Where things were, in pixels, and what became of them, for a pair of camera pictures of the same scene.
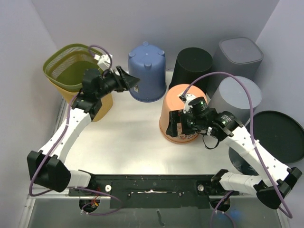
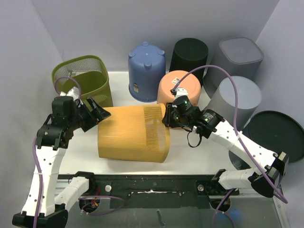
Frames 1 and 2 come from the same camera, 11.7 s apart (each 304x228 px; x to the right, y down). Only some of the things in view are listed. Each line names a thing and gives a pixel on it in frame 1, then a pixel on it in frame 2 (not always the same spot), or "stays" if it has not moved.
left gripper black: [125, 81] → [101, 114]
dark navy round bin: [278, 133] stays
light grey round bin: [230, 97] stays
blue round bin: [147, 63] stays
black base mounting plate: [154, 191] stays
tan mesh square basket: [107, 100] → [134, 133]
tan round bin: [171, 101] → [167, 80]
